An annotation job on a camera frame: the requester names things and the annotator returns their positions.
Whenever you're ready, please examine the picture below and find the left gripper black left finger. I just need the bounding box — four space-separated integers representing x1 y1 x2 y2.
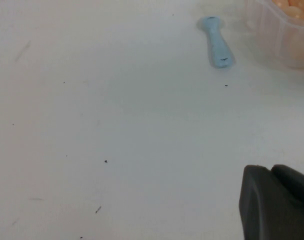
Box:
238 164 304 240

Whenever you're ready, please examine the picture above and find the clear plastic egg box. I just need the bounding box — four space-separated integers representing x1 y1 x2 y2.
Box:
251 0 304 71

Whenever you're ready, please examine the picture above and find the beige plastic egg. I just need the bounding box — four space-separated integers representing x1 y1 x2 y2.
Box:
283 6 304 21

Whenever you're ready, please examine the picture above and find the light blue plastic fork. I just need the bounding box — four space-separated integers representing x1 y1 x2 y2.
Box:
198 16 237 70

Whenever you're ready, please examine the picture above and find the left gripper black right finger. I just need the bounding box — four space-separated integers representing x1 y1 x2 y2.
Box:
270 164 304 208

